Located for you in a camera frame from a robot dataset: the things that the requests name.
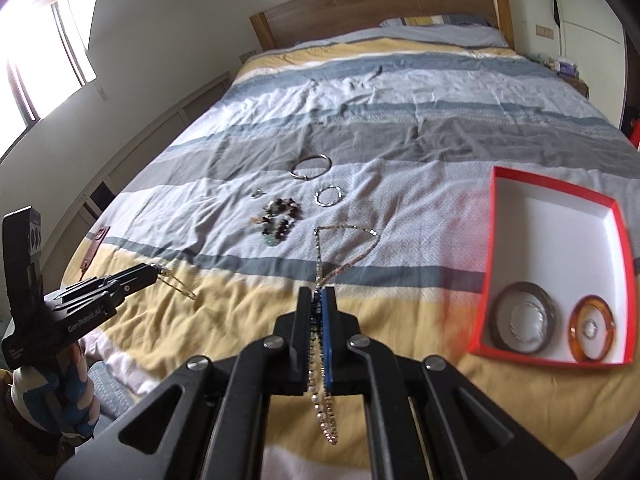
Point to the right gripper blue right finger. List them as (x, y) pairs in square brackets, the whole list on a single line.
[(341, 370)]

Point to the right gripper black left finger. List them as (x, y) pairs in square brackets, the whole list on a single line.
[(292, 359)]

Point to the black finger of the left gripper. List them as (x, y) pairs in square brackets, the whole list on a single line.
[(135, 278)]

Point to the large silver hoop bangle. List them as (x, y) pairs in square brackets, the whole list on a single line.
[(311, 167)]

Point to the red jewelry box white inside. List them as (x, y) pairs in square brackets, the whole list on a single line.
[(572, 242)]

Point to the left hand in patterned glove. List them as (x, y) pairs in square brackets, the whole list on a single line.
[(58, 397)]

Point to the dark grey bangle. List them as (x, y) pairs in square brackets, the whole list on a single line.
[(522, 319)]

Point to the striped bed duvet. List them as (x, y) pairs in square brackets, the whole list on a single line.
[(414, 120)]

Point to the window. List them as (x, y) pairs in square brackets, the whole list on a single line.
[(43, 63)]

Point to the amber orange bangle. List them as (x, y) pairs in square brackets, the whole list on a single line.
[(591, 330)]

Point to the wooden headboard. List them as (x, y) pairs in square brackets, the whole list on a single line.
[(297, 21)]

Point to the striped pillow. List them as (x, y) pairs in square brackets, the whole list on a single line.
[(431, 20)]

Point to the wooden nightstand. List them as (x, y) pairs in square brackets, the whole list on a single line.
[(575, 82)]

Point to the purple tissue box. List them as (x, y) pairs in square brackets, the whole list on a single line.
[(566, 68)]

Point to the white wardrobe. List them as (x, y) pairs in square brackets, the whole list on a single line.
[(593, 38)]

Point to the low white wall cabinet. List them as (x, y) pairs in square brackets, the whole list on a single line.
[(121, 169)]

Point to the wall switch plate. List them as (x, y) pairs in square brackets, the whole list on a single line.
[(544, 32)]

